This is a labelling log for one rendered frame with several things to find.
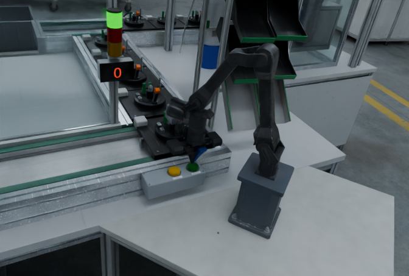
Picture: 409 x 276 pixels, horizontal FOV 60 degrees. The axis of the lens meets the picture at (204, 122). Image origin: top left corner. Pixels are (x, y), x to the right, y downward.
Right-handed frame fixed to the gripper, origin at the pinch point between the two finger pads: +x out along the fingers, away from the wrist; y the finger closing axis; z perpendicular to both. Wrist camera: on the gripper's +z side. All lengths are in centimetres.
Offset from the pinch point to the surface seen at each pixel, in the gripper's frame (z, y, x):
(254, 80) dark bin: 12.0, -29.5, -19.3
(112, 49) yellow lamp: 31.2, 18.8, -26.9
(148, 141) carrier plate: 18.3, 9.2, 4.7
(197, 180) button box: -4.0, -0.8, 8.5
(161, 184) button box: -3.9, 12.7, 6.4
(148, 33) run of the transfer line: 138, -35, 7
